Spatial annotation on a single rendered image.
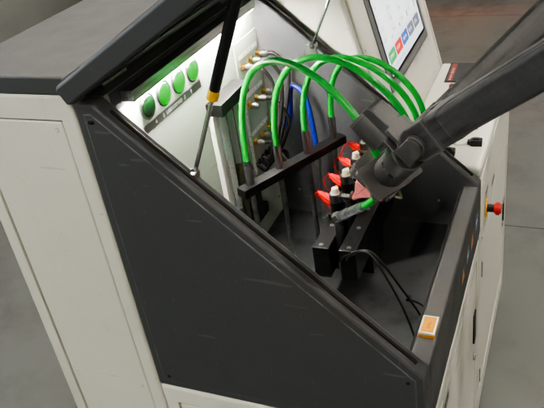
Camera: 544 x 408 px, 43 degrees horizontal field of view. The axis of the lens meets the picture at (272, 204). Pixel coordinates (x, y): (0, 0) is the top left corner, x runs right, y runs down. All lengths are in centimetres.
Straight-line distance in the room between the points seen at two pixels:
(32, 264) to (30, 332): 169
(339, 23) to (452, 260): 62
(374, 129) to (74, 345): 87
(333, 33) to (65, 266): 83
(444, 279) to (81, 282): 74
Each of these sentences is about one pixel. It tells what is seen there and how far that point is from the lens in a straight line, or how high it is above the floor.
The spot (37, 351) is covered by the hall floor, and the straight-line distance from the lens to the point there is 308.
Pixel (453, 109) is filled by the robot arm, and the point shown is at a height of 144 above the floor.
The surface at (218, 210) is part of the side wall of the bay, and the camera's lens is 116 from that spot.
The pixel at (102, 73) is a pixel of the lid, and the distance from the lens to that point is 112.
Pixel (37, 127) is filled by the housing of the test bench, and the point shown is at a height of 140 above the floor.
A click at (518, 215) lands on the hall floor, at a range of 340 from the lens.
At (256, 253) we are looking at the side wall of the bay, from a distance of 118.
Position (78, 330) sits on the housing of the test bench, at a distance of 159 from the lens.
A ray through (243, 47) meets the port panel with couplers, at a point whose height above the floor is 134.
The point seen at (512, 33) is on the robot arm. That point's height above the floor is 142.
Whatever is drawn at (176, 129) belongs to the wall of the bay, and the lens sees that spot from 142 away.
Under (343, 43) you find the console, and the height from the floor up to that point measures 130.
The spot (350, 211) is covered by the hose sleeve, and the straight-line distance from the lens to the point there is 135.
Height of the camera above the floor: 186
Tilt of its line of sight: 31 degrees down
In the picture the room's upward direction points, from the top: 9 degrees counter-clockwise
